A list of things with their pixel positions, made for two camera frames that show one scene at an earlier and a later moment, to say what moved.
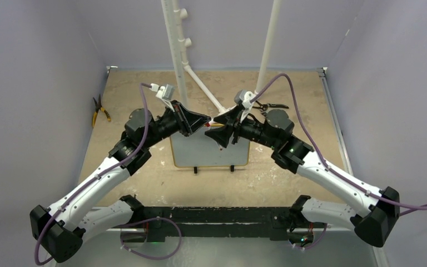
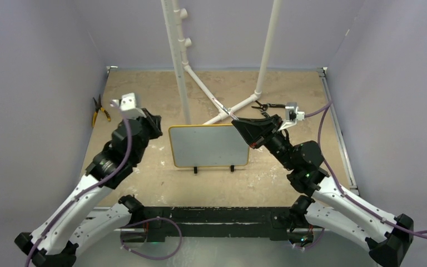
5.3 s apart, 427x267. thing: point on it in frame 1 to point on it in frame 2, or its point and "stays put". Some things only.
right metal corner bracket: x=324 y=69 stays put
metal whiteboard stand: x=232 y=169 stays put
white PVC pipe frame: x=174 y=14 stays put
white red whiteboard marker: x=213 y=124 to x=226 y=109
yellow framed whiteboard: x=199 y=150 stays put
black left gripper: x=186 y=125 to x=153 y=122
